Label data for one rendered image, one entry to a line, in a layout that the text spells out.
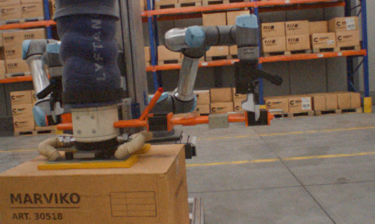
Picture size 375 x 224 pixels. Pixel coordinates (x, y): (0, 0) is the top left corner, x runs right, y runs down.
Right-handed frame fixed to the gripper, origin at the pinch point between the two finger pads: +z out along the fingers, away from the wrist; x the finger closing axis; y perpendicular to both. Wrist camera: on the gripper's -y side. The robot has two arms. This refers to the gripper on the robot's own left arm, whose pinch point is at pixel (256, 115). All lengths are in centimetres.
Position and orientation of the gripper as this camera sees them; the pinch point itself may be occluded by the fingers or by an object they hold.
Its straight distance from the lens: 117.5
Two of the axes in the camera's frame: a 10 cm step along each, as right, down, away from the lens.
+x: -1.3, 1.1, -9.9
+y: -9.9, 0.5, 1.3
